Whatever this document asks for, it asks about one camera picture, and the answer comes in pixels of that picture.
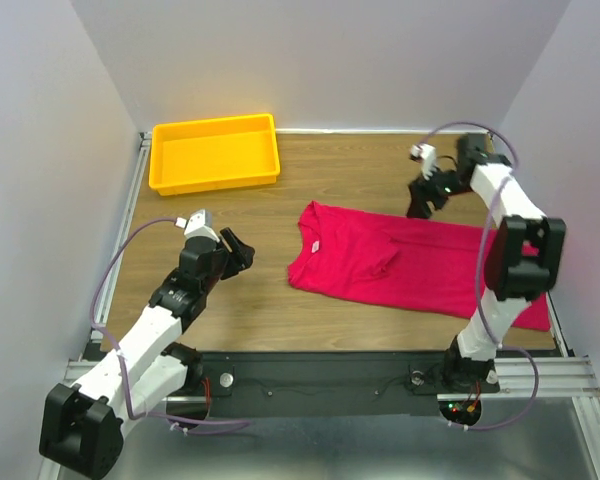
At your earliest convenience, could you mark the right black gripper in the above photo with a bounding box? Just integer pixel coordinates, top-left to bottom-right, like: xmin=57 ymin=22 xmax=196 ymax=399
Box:
xmin=403 ymin=159 xmax=469 ymax=219

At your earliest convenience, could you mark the red t shirt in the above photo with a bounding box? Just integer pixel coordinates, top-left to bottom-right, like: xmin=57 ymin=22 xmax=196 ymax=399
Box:
xmin=285 ymin=200 xmax=551 ymax=333

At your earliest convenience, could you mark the yellow plastic tray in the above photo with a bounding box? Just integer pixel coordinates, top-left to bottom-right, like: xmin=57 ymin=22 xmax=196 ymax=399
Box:
xmin=148 ymin=113 xmax=280 ymax=196

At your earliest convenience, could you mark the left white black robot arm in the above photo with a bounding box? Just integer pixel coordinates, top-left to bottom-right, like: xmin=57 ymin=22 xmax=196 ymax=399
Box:
xmin=39 ymin=226 xmax=255 ymax=479

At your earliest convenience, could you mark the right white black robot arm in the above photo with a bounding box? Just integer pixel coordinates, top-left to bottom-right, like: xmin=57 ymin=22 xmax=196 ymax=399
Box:
xmin=407 ymin=133 xmax=567 ymax=390

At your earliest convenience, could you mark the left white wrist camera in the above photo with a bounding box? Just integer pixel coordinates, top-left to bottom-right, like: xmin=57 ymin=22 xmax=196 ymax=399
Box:
xmin=175 ymin=209 xmax=220 ymax=242

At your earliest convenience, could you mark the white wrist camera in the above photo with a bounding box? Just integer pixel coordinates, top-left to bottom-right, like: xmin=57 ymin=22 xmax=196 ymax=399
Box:
xmin=410 ymin=143 xmax=438 ymax=180
xmin=175 ymin=209 xmax=220 ymax=242

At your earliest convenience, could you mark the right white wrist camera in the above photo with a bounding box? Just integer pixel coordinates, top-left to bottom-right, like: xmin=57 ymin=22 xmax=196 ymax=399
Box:
xmin=410 ymin=143 xmax=438 ymax=180

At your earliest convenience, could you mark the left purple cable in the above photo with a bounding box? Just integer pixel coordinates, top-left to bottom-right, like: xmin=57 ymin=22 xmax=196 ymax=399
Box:
xmin=89 ymin=217 xmax=254 ymax=435

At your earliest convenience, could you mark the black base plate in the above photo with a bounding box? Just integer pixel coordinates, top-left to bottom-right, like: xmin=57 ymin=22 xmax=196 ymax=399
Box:
xmin=166 ymin=351 xmax=499 ymax=420

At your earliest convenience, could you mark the aluminium frame rail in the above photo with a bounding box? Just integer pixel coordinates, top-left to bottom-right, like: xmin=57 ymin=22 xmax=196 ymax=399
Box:
xmin=37 ymin=130 xmax=151 ymax=480

